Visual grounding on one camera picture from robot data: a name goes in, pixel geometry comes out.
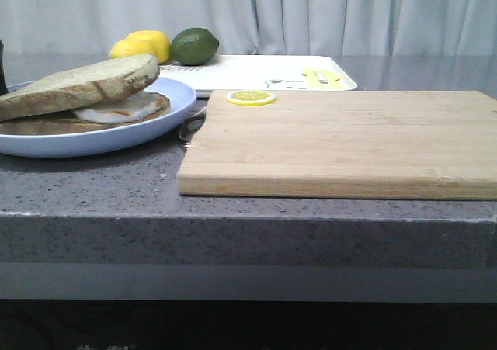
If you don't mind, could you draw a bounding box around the lemon slice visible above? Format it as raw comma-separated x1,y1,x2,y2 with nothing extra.
226,89,276,106

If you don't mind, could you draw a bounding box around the front yellow lemon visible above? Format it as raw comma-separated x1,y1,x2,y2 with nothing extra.
109,38,155,58

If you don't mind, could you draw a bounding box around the yellow plastic fork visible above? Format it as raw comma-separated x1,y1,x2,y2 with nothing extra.
301,67,323,90

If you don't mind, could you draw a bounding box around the wooden cutting board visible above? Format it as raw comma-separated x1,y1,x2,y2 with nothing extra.
177,90,496,200

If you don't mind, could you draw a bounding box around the fried egg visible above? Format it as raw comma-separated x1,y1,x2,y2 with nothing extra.
73,92,170,123

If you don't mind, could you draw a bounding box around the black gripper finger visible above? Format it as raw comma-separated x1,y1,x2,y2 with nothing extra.
0,41,9,95

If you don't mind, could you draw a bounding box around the light blue plate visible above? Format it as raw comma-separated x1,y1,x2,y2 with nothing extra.
1,78,196,158

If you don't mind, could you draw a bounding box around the yellow lemon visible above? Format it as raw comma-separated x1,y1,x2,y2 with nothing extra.
109,38,155,58
127,29,171,64

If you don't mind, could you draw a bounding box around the metal cutting board handle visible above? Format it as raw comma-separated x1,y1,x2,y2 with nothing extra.
178,108,207,147

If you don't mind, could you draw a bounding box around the white tray with bear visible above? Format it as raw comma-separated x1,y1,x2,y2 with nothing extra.
160,55,357,97

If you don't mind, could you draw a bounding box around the bread slice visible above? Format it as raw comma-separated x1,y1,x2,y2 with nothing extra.
1,54,159,121
1,100,171,135

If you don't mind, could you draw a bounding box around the yellow plastic knife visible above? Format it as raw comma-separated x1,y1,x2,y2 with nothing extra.
320,69,345,90

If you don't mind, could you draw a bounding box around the grey curtain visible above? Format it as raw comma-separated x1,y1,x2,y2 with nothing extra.
1,0,496,56

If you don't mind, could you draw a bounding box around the green lime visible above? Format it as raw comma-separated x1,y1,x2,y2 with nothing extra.
170,27,220,66

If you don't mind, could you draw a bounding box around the rear yellow lemon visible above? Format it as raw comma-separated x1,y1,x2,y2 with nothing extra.
127,29,171,64

